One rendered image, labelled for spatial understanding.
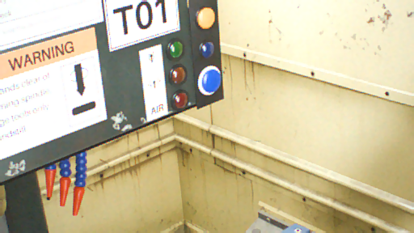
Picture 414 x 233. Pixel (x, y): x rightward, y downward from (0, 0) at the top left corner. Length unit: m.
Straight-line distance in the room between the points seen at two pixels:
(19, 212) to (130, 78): 0.85
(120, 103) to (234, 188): 1.37
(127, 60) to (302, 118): 1.07
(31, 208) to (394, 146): 0.85
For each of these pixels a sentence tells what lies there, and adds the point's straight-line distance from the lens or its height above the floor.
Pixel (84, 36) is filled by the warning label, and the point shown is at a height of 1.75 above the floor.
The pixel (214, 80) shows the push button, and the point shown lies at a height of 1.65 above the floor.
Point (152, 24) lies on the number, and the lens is 0.76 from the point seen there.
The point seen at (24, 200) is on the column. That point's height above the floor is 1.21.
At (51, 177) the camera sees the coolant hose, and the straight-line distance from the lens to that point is 0.95.
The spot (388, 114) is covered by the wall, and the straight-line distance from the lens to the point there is 1.59.
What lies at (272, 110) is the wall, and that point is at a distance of 1.85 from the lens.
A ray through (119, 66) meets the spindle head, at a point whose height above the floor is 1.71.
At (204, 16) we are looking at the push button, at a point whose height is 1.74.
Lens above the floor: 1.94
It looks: 23 degrees down
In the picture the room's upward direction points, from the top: 4 degrees counter-clockwise
